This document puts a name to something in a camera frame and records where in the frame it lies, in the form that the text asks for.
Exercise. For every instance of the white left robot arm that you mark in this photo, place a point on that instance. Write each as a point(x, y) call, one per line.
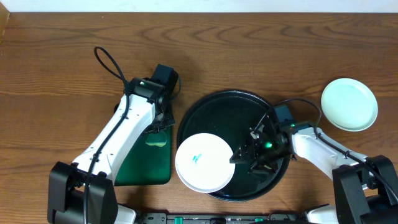
point(83, 191)

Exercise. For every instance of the mint green plate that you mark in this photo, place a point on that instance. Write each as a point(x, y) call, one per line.
point(354, 101)
point(333, 117)

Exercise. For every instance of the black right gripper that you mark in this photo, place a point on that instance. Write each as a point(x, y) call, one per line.
point(267, 167)

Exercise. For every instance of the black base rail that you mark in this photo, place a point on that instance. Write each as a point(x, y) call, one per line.
point(163, 218)

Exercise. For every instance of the white plate front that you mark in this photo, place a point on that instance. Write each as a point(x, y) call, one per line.
point(202, 163)

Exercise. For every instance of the mint green plate top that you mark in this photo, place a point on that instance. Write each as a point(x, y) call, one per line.
point(354, 101)

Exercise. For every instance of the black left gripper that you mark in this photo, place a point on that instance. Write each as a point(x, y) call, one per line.
point(163, 123)

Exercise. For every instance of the green rectangular tray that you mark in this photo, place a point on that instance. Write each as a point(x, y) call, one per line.
point(146, 165)

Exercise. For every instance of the green yellow sponge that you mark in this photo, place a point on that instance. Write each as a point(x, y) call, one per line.
point(157, 139)

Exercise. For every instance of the black round tray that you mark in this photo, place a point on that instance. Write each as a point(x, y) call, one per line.
point(230, 115)

